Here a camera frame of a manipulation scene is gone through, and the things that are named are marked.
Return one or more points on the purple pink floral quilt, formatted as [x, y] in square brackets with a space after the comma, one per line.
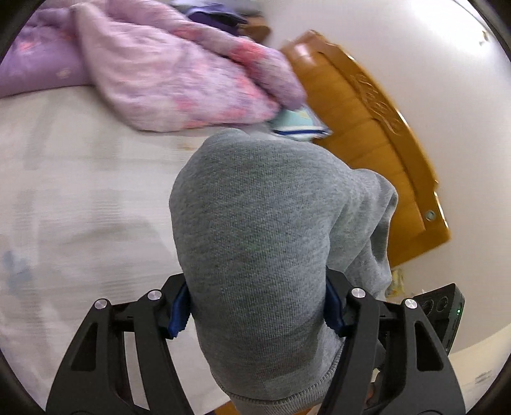
[160, 71]

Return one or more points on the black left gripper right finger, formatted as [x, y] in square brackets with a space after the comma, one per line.
[354, 315]

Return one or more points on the white patterned bed sheet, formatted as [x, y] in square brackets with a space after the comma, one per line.
[84, 215]

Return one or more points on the white blue trimmed cloth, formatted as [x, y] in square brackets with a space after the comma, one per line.
[299, 125]

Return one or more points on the dark purple clothes pile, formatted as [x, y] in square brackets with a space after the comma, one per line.
[225, 15]

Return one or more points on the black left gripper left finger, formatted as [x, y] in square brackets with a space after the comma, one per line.
[93, 376]

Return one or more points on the grey sweatshirt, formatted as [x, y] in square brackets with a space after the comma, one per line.
[257, 223]

